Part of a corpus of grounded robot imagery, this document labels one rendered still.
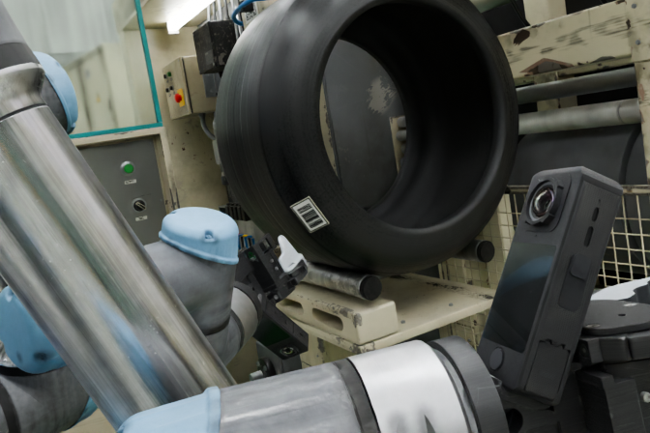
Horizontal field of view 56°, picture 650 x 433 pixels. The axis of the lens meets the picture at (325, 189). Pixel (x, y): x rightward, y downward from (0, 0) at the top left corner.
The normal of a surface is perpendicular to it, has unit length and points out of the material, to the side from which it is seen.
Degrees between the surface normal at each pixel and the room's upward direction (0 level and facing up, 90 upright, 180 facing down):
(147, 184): 90
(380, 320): 90
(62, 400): 99
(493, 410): 67
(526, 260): 59
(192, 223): 23
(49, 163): 75
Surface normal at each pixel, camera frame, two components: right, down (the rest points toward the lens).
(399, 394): 0.02, -0.71
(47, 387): 0.58, 0.16
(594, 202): 0.23, -0.04
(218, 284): 0.78, 0.32
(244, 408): -0.07, -0.90
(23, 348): -0.63, 0.16
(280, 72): -0.30, -0.14
